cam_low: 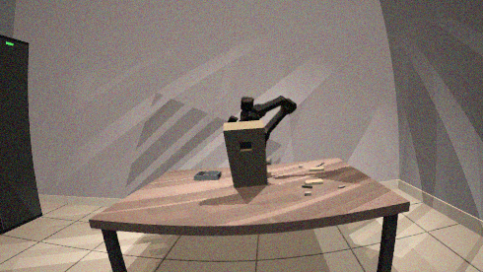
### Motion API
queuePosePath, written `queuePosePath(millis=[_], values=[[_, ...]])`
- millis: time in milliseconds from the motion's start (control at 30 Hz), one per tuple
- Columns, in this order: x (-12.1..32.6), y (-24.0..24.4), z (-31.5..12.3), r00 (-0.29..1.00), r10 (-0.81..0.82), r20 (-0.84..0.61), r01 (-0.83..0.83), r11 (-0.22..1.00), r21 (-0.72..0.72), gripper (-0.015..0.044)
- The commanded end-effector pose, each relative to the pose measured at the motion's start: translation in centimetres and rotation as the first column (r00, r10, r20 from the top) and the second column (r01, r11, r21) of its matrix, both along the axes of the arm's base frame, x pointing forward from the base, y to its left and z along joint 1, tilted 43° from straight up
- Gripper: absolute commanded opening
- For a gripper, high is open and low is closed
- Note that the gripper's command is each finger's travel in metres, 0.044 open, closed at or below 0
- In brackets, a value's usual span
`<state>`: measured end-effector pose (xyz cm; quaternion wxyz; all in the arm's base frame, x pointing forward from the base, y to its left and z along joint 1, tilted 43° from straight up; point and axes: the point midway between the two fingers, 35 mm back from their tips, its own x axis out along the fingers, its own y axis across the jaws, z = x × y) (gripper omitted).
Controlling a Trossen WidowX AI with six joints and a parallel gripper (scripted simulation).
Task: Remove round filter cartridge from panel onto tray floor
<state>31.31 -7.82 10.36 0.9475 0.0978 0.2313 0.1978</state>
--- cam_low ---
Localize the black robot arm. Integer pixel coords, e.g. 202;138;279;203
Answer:
241;96;297;148

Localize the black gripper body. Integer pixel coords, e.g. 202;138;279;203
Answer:
227;114;245;123

